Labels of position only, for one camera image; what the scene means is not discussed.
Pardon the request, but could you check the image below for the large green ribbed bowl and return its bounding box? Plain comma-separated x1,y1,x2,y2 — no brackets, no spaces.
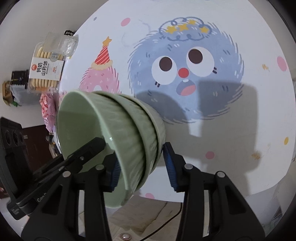
56,90,145,208

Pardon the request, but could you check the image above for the small green ribbed bowl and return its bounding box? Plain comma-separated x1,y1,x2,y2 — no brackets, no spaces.
95,91,166,189

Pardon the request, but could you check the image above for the pink snack bag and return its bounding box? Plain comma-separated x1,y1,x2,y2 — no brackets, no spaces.
40,93,57,133

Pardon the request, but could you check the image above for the yam biscuit plastic box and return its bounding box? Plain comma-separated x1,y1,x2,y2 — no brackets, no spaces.
28,42,66,94

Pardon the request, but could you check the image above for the clear textured drinking glass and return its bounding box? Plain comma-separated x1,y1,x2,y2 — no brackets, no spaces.
43,32,79,62

